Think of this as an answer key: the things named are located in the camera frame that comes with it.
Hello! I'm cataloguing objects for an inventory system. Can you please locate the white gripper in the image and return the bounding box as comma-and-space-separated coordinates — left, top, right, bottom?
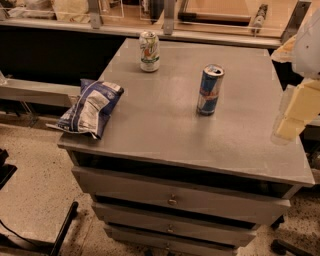
271, 9, 320, 141

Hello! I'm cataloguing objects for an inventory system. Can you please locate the blue silver redbull can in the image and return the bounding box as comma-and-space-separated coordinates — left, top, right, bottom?
197, 64, 225, 116

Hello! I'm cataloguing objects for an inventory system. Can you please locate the white green soda can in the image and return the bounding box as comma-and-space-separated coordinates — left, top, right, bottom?
139, 31, 160, 72

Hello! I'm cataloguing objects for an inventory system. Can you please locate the blue chip bag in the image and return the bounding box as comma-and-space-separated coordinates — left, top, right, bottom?
48, 79, 124, 140

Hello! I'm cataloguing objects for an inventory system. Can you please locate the middle cabinet drawer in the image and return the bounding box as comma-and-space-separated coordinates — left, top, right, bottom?
91, 201, 258, 248

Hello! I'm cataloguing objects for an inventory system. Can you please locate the cabinet drawer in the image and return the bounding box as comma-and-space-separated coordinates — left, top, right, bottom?
91, 201, 258, 248
72, 166, 290, 227
103, 223, 239, 256

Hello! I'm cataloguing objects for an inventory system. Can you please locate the grey drawer cabinet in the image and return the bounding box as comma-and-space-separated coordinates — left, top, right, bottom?
59, 39, 314, 251

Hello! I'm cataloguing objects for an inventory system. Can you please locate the black caster foot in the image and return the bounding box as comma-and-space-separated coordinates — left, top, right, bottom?
270, 239, 313, 256

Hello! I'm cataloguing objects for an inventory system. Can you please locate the bottom cabinet drawer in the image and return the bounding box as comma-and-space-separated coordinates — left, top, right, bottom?
103, 223, 239, 256

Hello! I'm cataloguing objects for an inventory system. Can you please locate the top cabinet drawer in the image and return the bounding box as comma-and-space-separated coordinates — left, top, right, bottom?
72, 166, 290, 227

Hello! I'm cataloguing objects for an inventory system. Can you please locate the black chair base leg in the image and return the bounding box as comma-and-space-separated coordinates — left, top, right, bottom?
49, 201, 79, 256

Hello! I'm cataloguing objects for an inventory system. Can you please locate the grey metal rail ledge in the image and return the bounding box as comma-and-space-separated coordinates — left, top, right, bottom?
0, 79, 80, 107

